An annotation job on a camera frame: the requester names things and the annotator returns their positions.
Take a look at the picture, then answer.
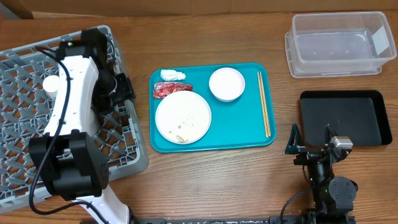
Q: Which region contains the left wooden chopstick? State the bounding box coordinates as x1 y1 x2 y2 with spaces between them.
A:
257 71 269 138

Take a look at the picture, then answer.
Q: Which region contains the teal plastic serving tray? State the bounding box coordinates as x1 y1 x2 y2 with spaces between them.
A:
149 63 277 153

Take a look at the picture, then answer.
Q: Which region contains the large white dirty plate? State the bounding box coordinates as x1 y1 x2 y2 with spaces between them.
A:
155 91 211 144

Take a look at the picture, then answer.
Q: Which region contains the grey plastic dish rack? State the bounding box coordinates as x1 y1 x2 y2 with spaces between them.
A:
1 32 149 213

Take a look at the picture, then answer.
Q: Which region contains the clear plastic bin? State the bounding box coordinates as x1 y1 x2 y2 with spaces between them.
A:
285 11 397 78

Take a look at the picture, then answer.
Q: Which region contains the crumpled white napkin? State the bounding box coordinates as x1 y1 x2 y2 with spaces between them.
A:
160 70 186 82

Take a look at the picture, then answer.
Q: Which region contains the right wooden chopstick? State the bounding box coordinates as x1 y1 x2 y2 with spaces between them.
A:
258 71 271 138

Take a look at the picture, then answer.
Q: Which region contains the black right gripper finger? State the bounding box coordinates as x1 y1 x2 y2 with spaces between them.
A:
286 123 303 149
325 124 337 144

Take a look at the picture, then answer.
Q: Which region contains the white pink bowl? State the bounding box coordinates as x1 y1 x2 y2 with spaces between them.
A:
209 67 246 102

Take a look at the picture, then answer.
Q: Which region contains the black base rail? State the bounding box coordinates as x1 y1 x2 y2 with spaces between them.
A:
136 216 357 224

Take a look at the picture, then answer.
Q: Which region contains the black plastic tray bin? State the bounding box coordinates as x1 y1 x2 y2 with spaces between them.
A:
299 90 392 146

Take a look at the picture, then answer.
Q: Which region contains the white cup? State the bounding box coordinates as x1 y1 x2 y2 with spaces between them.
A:
42 75 59 99

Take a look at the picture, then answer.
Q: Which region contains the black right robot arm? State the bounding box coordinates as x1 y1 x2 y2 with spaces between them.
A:
280 124 358 223

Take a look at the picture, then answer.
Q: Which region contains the wooden chopstick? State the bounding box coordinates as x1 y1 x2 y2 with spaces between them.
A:
258 71 271 138
257 71 269 138

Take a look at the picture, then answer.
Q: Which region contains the red snack wrapper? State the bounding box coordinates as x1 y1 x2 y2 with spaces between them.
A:
153 82 193 99

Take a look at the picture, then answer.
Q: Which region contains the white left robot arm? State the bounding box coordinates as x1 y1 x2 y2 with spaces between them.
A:
29 28 135 223

